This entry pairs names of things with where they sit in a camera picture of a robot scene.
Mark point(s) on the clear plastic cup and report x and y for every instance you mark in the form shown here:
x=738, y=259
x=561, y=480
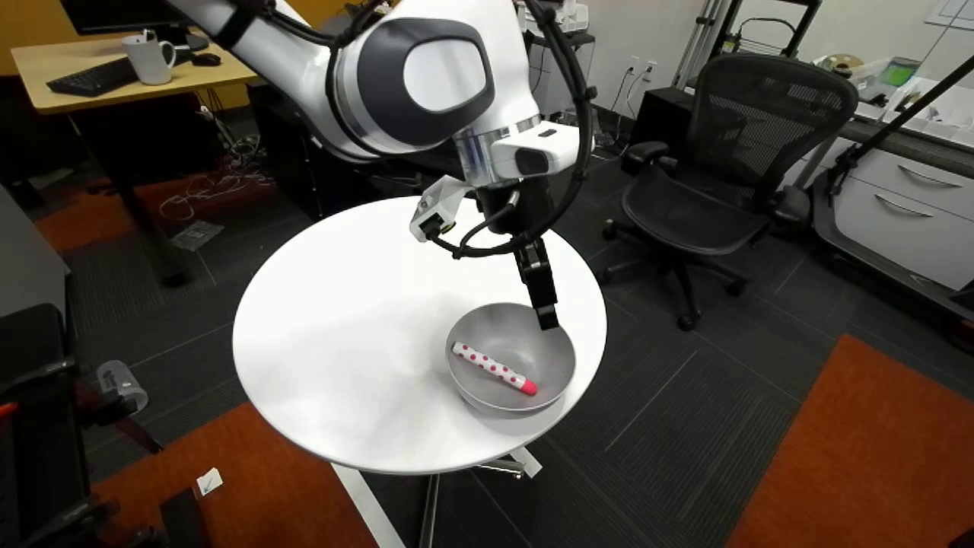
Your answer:
x=122, y=384

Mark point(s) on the black monitor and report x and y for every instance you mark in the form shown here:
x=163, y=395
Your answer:
x=122, y=13

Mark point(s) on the black keyboard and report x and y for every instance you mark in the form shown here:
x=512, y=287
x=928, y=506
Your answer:
x=96, y=76

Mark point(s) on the small white tag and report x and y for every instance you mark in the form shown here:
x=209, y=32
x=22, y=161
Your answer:
x=210, y=482

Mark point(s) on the wooden desk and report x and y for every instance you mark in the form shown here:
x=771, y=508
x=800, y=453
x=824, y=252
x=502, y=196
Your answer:
x=203, y=75

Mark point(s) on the white metal table base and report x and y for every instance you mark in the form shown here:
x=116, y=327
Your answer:
x=365, y=506

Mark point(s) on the black computer box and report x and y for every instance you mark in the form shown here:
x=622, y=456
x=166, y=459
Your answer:
x=664, y=115

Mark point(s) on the black computer mouse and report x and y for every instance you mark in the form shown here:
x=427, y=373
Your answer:
x=206, y=59

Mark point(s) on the black mesh office chair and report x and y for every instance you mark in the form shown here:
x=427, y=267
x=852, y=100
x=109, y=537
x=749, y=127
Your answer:
x=710, y=203

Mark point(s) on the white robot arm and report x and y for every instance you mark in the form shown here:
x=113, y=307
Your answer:
x=304, y=63

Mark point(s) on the white drawer cabinet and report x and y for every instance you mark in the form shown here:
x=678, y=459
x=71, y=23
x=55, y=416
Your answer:
x=902, y=214

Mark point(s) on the black equipment rack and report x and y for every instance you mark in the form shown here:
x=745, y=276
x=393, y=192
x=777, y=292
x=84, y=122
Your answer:
x=30, y=407

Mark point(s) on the grey bowl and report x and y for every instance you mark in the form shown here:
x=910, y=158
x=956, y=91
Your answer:
x=529, y=338

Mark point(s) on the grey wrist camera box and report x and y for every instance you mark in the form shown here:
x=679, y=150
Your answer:
x=440, y=207

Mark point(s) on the black slanted stand pole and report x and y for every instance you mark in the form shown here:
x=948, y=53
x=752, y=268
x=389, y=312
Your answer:
x=902, y=115

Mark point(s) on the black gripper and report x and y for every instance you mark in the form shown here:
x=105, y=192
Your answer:
x=505, y=214

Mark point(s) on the white mug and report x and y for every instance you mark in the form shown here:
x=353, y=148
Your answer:
x=151, y=59

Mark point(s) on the white marker with red dots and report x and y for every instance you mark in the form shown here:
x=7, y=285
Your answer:
x=492, y=367

